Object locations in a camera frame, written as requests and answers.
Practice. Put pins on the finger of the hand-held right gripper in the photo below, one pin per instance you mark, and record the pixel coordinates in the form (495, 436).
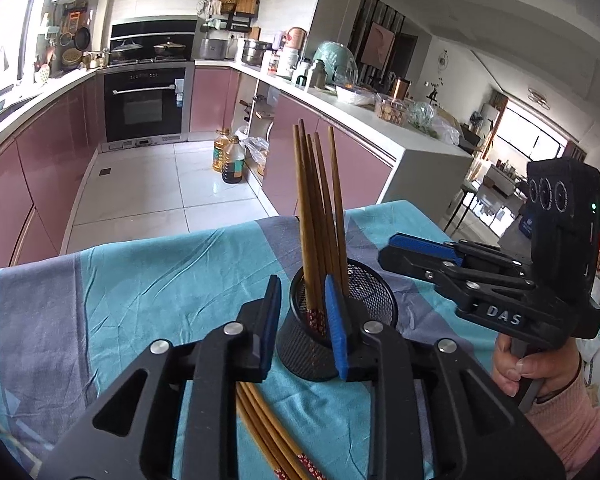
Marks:
(420, 246)
(410, 265)

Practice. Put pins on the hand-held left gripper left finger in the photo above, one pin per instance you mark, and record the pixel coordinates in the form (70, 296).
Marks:
(272, 330)

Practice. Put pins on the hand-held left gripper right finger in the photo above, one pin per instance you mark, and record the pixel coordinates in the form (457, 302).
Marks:
(336, 335)

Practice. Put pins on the black mesh utensil holder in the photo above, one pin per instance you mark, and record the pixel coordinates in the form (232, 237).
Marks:
(300, 355)

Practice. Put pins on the person's right forearm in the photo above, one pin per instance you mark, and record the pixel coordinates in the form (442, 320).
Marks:
(575, 430)

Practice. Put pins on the person's right hand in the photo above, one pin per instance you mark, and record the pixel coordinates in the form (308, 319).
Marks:
(560, 367)

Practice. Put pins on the pink base cabinets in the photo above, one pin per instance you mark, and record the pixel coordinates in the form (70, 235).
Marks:
(45, 160)
(365, 165)

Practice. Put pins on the blue grey patterned tablecloth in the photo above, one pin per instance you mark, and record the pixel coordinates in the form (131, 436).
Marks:
(155, 310)

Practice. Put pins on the plastic bag of greens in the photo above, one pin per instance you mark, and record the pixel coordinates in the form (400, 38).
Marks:
(432, 120)

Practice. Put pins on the living room window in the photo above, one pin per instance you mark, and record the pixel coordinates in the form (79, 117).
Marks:
(530, 132)

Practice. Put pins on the clear cookie container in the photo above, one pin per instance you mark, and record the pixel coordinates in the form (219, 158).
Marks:
(392, 111)

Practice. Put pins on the copper tumbler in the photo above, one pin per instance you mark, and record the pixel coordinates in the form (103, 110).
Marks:
(400, 89)

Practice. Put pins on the white bowl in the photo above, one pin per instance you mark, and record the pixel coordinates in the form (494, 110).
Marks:
(355, 95)

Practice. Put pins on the dark cooking oil bottle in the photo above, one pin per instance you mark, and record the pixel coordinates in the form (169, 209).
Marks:
(233, 162)

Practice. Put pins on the clear plastic bag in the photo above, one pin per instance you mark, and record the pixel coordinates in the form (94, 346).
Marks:
(257, 152)

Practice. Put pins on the yellow cooking oil bottle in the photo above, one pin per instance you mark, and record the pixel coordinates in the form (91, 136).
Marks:
(220, 152)

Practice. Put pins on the steel vacuum flask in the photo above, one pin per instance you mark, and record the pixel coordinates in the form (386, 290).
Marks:
(317, 75)

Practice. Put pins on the green kitchen appliance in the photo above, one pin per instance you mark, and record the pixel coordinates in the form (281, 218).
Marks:
(337, 60)

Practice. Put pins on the steel steamer pot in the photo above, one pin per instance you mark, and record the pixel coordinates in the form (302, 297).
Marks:
(254, 52)

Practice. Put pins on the black built-in oven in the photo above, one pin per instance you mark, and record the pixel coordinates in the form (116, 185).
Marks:
(145, 105)

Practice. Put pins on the black lidded pot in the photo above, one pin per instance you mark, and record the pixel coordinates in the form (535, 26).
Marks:
(170, 51)
(127, 51)

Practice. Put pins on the wooden cutting boards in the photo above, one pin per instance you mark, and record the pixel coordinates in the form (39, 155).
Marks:
(246, 4)

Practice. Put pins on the small steel pot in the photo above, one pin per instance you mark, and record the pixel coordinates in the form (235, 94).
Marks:
(101, 59)

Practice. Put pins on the black range hood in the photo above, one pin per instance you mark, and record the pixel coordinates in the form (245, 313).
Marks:
(152, 27)

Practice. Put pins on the bamboo basket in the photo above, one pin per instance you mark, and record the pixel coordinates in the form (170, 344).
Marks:
(71, 57)

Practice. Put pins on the white patterned jar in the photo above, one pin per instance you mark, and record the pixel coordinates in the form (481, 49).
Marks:
(41, 75)

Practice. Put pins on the hanging frying pan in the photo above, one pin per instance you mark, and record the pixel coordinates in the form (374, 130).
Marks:
(82, 39)

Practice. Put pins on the wall clock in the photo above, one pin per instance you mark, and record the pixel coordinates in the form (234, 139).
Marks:
(443, 60)

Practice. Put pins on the wall painting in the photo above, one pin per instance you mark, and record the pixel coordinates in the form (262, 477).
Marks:
(381, 44)

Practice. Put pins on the black wall rack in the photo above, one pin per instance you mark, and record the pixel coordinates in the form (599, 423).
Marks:
(227, 22)

